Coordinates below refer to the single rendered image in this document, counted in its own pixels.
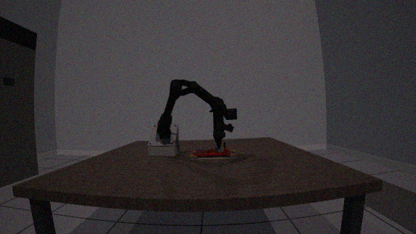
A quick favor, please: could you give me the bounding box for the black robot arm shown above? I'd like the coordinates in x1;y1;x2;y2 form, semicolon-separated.
157;79;237;139

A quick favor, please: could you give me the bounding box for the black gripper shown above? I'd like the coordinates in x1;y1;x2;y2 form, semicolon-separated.
213;120;225;149

